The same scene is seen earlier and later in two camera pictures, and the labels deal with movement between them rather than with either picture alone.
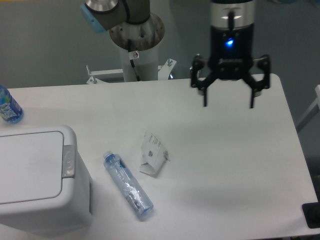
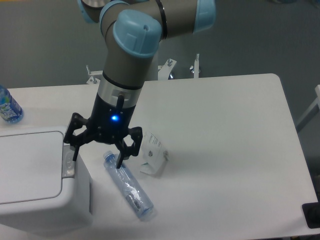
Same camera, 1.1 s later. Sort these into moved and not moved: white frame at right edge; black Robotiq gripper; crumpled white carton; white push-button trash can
Moved: black Robotiq gripper
Not moved: white push-button trash can; crumpled white carton; white frame at right edge
